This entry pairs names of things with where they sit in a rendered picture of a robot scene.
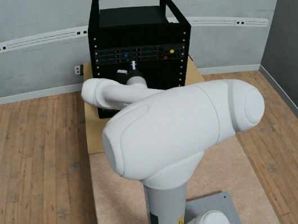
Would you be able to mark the black rack frame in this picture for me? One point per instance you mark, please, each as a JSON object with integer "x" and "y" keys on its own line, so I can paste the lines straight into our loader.
{"x": 140, "y": 26}

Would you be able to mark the tan flat board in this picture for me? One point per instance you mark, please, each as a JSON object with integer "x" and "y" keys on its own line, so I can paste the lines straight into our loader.
{"x": 95, "y": 125}

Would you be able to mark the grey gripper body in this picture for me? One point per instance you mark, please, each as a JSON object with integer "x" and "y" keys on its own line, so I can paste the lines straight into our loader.
{"x": 134, "y": 73}

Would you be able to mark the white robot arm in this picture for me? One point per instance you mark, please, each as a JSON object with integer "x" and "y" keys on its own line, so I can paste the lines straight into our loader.
{"x": 159, "y": 136}

